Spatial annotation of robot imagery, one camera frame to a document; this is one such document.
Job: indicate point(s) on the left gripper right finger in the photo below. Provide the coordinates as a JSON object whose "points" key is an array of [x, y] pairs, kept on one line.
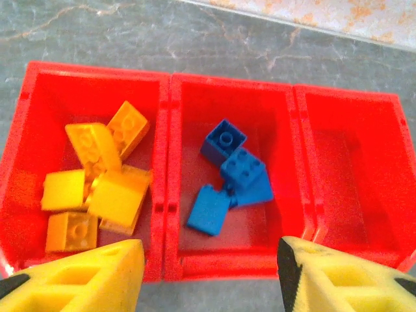
{"points": [[341, 286]]}

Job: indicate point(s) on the blue lego brick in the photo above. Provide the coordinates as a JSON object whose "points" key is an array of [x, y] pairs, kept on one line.
{"points": [[256, 195], [208, 211], [242, 167], [221, 138]]}

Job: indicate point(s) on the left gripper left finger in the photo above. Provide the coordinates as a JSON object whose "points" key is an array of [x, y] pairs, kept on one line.
{"points": [[81, 279]]}

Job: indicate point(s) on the yellow lego brick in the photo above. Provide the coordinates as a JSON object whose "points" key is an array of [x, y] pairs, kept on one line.
{"points": [[143, 177], [113, 201], [91, 146], [71, 232], [63, 190], [130, 126]]}

